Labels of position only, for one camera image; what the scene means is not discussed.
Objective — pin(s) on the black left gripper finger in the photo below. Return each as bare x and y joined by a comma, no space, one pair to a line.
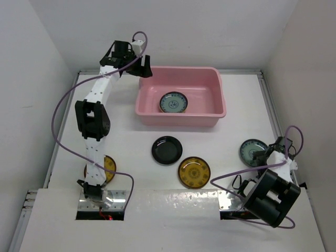
146,70
135,69

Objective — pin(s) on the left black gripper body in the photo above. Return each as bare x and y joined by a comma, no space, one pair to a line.
130,56

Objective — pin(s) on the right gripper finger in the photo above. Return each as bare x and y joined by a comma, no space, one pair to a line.
257,163
260,155

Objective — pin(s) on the blue white patterned plate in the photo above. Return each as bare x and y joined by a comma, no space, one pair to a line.
173,102

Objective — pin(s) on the yellow patterned plate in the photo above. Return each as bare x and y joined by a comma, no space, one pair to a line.
110,169
194,172

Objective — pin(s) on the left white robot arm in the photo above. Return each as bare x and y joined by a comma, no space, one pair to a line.
92,118

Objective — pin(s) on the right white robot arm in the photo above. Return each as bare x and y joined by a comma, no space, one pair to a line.
183,136

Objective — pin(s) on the pink plastic bin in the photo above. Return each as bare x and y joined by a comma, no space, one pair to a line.
201,85

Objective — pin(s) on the black plate on table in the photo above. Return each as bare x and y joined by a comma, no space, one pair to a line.
166,150

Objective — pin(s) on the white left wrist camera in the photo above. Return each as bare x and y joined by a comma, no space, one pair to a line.
137,46

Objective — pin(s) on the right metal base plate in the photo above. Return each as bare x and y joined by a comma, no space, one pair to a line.
229,202

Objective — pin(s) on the metal base plate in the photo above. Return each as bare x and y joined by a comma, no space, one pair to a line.
229,202
111,201

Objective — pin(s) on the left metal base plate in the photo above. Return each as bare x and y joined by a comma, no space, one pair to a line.
111,201

